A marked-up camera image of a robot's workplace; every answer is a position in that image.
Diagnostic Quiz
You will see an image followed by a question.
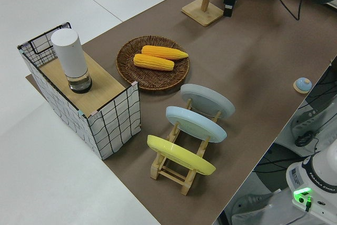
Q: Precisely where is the yellow corn cob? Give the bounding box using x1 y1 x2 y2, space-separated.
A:
141 45 190 61
133 53 175 72

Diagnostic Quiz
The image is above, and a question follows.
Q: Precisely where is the wire grid wooden shelf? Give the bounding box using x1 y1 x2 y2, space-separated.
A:
17 21 142 160

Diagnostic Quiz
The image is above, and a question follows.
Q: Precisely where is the brown wicker basket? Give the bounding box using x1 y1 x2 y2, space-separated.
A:
116 35 191 93

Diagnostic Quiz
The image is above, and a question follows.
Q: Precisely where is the white power strip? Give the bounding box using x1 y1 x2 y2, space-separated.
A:
289 105 330 138

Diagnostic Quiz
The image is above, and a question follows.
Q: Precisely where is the wooden plate rack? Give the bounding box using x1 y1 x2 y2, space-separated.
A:
150 97 222 196

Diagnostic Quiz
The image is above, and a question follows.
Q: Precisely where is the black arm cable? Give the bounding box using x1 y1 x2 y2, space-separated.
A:
278 0 308 22

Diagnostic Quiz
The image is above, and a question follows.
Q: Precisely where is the brown table mat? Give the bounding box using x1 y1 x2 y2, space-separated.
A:
25 0 337 225

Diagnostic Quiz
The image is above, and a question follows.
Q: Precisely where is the grey plate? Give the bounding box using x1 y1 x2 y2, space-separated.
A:
180 83 235 119

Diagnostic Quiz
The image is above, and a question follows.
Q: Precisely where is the white cylinder bottle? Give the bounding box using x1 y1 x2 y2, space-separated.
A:
51 29 93 94

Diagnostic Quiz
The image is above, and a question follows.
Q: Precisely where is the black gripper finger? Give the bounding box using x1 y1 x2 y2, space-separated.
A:
223 0 239 18

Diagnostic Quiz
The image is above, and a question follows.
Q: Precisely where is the light blue plate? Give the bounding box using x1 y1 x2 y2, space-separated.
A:
165 106 227 143

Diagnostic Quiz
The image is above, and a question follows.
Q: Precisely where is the coiled black cable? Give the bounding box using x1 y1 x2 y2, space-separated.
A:
294 131 314 147

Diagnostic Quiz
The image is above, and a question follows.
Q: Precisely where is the yellow plate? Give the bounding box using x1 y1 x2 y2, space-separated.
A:
146 134 217 175

